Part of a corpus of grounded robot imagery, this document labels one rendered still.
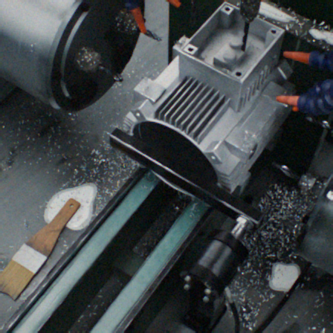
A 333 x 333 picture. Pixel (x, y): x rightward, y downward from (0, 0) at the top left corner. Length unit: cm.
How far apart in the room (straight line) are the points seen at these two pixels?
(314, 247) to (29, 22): 51
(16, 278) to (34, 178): 20
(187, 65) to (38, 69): 22
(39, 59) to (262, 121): 33
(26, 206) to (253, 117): 46
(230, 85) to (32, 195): 46
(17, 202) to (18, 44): 32
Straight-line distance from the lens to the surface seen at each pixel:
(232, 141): 84
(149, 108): 85
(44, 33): 90
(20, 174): 115
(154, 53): 131
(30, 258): 106
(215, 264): 78
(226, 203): 84
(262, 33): 91
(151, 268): 91
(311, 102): 69
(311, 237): 79
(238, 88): 82
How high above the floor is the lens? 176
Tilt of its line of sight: 58 degrees down
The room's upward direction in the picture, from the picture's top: 1 degrees clockwise
